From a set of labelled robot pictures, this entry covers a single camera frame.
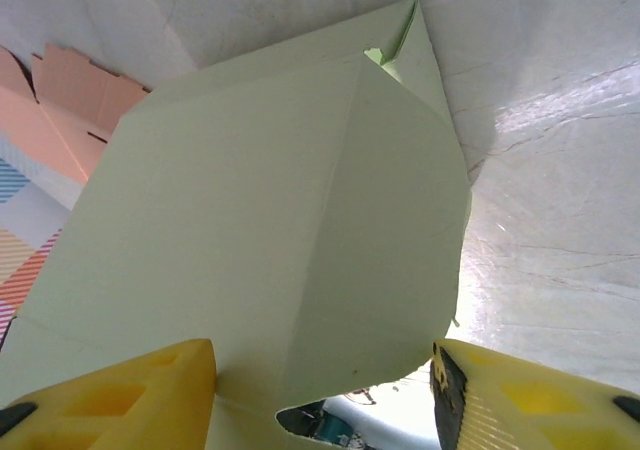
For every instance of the light green paper box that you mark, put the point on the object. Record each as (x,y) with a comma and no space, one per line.
(250,195)

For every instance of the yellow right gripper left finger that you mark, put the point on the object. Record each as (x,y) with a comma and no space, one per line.
(125,400)

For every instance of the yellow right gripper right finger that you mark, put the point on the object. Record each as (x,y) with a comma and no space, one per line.
(540,400)

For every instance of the orange paper box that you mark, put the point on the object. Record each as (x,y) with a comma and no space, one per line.
(60,120)

